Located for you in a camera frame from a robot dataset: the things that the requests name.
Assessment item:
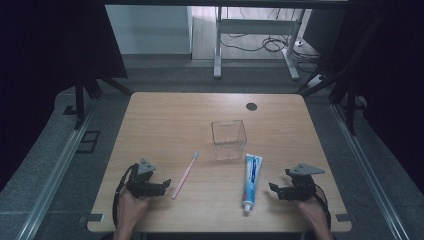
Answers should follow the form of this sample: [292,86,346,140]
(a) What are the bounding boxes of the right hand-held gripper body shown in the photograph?
[284,162,326,202]

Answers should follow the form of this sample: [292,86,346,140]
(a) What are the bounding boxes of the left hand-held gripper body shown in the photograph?
[124,158,158,201]

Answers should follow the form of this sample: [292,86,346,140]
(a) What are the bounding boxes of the pink toothbrush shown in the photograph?
[171,150,201,200]

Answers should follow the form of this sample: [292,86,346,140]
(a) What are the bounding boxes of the white and blue toothpaste tube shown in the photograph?
[241,153,264,215]

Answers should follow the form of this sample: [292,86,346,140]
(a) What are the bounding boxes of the clear plastic box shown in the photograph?
[210,119,248,161]

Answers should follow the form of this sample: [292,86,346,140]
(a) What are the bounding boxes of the person's left hand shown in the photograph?
[115,186,152,231]

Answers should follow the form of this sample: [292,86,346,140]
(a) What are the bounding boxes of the person's right hand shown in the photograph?
[294,187,330,232]

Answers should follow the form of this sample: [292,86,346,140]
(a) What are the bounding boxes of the black metal stand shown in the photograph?
[73,74,134,131]
[295,13,388,136]

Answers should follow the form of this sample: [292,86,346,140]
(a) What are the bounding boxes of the white power strip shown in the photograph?
[306,74,326,89]

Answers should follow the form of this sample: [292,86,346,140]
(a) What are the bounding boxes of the dark curtain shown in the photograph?
[0,0,128,193]
[328,0,424,188]

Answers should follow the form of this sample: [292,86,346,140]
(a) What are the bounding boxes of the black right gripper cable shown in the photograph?
[313,186,332,231]

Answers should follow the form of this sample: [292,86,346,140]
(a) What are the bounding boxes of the aluminium floor rail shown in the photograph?
[331,103,402,240]
[15,108,97,240]

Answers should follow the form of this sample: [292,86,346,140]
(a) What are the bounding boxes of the black floor cables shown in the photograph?
[219,32,322,73]

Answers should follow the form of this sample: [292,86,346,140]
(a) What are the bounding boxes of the white metal desk frame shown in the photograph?
[213,6,306,81]

